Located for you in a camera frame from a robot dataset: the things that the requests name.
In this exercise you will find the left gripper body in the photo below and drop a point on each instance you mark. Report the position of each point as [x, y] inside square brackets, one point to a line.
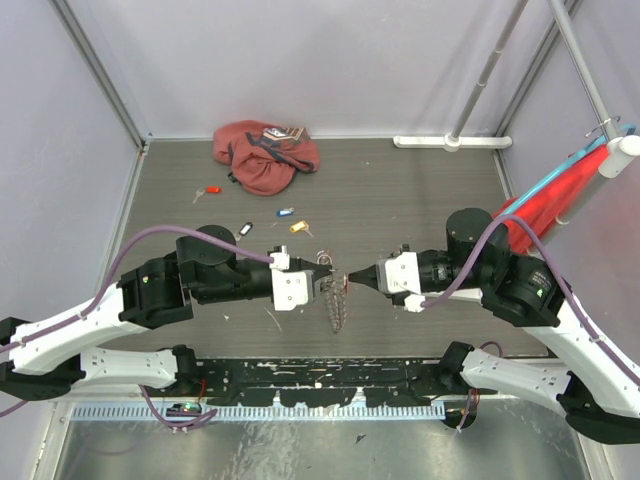
[298, 263]

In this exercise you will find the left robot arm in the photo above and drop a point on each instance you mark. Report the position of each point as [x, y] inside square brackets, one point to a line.
[49, 358]

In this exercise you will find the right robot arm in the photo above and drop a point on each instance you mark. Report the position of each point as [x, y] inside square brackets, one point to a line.
[597, 389]

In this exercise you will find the key with yellow tag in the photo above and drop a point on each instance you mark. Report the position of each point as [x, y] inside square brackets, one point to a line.
[300, 227]

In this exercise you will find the key with blue tag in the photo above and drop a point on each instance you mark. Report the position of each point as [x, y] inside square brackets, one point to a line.
[285, 212]

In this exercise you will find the key with black tag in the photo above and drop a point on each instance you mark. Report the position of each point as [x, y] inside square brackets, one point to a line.
[243, 231]

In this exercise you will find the red crumpled shirt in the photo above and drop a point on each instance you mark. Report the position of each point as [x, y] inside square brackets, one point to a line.
[263, 157]

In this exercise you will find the white rack base bar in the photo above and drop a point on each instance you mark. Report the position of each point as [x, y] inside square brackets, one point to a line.
[452, 144]

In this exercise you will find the red cloth on hanger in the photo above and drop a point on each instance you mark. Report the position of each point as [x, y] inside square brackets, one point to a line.
[553, 200]

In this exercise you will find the grey rack pole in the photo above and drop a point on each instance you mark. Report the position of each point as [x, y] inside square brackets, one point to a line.
[489, 67]

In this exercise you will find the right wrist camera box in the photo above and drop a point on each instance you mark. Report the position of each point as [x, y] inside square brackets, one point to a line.
[398, 278]

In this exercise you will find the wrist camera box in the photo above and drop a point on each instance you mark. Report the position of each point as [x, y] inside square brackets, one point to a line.
[398, 278]
[292, 289]

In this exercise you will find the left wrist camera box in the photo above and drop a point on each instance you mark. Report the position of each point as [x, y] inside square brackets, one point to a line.
[292, 289]

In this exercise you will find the white slotted cable duct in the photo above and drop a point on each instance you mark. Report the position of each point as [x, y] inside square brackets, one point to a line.
[357, 411]

